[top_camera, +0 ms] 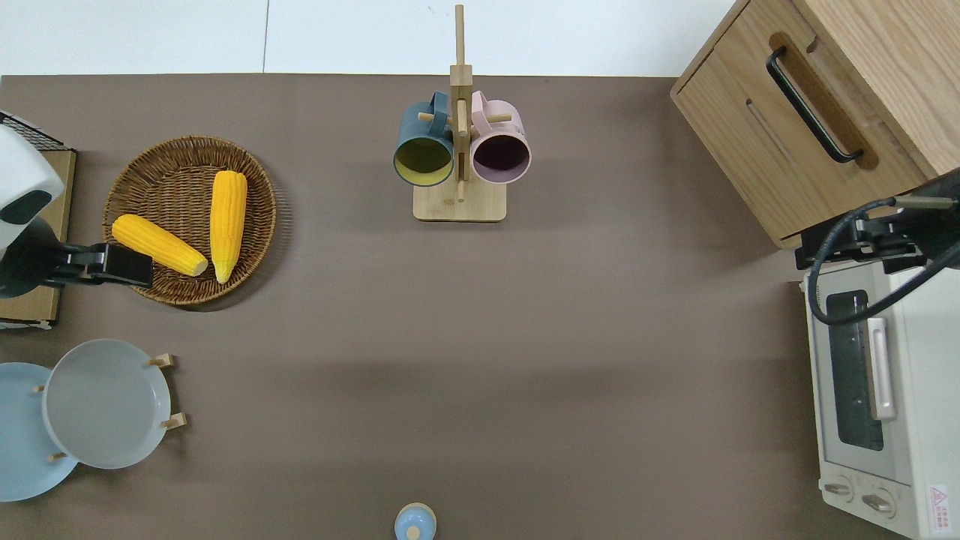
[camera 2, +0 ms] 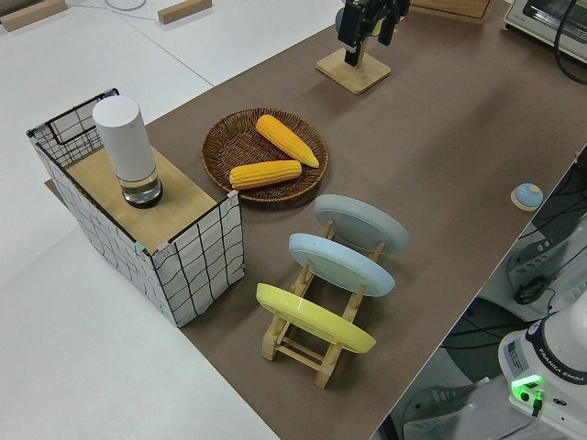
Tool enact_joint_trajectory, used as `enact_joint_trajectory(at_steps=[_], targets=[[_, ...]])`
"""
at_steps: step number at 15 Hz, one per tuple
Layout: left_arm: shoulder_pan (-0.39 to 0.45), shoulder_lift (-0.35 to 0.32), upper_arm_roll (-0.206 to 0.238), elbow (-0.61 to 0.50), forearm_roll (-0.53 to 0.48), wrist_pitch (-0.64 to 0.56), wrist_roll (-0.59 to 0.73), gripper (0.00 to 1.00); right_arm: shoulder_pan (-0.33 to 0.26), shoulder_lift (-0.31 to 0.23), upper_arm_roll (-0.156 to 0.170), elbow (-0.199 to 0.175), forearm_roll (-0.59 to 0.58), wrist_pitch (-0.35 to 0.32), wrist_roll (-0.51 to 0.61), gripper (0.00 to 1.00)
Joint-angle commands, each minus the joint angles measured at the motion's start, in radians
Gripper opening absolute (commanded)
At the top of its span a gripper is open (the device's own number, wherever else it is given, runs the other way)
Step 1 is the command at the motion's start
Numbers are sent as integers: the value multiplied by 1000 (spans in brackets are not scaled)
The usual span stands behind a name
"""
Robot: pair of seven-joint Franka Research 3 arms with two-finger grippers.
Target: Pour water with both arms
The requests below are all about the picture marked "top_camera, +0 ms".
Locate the light blue plate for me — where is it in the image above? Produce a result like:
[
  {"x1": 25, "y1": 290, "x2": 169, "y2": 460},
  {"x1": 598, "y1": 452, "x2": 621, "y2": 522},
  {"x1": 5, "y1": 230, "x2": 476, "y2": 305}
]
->
[{"x1": 0, "y1": 362, "x2": 80, "y2": 502}]

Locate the blue lid with wooden knob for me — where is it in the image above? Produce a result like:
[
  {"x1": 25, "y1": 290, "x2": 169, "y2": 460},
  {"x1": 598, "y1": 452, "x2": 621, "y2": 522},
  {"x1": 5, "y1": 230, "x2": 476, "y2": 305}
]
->
[{"x1": 394, "y1": 502, "x2": 437, "y2": 540}]

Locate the grey plate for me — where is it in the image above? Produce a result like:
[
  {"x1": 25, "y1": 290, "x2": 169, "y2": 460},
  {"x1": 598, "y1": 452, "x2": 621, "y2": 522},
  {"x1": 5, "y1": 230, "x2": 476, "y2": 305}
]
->
[{"x1": 41, "y1": 339, "x2": 172, "y2": 470}]

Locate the brown wicker basket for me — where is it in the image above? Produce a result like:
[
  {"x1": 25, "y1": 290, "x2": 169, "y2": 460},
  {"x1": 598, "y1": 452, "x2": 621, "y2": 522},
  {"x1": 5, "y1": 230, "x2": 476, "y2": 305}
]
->
[{"x1": 103, "y1": 135, "x2": 278, "y2": 307}]

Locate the white toaster oven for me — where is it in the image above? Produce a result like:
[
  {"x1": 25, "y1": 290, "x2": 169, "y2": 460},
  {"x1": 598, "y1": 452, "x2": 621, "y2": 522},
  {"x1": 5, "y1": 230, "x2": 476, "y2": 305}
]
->
[{"x1": 802, "y1": 259, "x2": 960, "y2": 540}]

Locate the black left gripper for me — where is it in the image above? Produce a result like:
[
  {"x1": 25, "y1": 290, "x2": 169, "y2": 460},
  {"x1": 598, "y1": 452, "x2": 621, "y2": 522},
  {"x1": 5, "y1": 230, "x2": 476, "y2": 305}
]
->
[{"x1": 0, "y1": 217, "x2": 155, "y2": 301}]

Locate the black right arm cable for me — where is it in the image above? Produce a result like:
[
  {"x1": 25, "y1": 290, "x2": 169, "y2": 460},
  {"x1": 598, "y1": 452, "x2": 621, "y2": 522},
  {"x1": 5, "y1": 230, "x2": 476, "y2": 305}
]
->
[{"x1": 806, "y1": 196, "x2": 960, "y2": 327}]

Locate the wooden mug rack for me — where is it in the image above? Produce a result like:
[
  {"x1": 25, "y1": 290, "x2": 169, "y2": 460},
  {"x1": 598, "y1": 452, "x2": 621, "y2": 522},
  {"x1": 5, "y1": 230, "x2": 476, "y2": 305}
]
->
[{"x1": 412, "y1": 4, "x2": 508, "y2": 223}]

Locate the brown table mat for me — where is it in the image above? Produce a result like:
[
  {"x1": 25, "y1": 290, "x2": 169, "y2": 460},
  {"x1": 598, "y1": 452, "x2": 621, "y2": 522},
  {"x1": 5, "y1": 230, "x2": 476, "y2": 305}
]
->
[{"x1": 0, "y1": 73, "x2": 901, "y2": 540}]

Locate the black cabinet handle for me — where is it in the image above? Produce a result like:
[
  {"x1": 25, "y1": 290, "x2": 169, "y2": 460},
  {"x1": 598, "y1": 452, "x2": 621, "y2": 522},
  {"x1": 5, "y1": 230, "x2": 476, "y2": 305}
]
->
[{"x1": 766, "y1": 46, "x2": 865, "y2": 164}]

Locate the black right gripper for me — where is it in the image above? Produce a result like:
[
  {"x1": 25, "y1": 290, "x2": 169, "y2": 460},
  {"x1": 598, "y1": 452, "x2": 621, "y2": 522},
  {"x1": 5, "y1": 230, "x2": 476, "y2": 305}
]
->
[{"x1": 795, "y1": 169, "x2": 960, "y2": 275}]

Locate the wire grid wooden shelf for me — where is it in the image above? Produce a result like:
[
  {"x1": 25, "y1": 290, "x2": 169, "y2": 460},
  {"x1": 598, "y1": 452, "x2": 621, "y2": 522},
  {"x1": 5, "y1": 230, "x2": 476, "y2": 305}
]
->
[{"x1": 0, "y1": 111, "x2": 77, "y2": 331}]

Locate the dark teal mug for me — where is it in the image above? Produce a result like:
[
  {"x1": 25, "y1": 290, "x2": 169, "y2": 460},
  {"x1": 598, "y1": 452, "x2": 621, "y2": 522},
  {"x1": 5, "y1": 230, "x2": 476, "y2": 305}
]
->
[{"x1": 393, "y1": 91, "x2": 456, "y2": 188}]

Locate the wooden cabinet box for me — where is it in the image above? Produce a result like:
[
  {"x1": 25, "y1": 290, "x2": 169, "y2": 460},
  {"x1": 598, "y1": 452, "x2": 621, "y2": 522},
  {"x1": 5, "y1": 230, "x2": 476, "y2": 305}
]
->
[{"x1": 670, "y1": 0, "x2": 960, "y2": 250}]

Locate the yellow corn cob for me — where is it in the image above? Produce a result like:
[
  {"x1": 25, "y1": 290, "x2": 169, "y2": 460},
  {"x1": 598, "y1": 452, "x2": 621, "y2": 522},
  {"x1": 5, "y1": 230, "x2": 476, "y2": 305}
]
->
[
  {"x1": 209, "y1": 170, "x2": 248, "y2": 284},
  {"x1": 112, "y1": 214, "x2": 209, "y2": 277}
]

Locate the wooden plate rack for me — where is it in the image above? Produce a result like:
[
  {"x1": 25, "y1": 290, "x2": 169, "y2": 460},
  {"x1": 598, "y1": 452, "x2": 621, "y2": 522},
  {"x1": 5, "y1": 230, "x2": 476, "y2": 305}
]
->
[{"x1": 31, "y1": 352, "x2": 188, "y2": 463}]

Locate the pink mug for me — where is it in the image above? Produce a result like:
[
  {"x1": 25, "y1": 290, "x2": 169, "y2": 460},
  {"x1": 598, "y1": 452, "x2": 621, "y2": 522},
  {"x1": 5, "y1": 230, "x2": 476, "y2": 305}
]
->
[{"x1": 469, "y1": 90, "x2": 533, "y2": 185}]

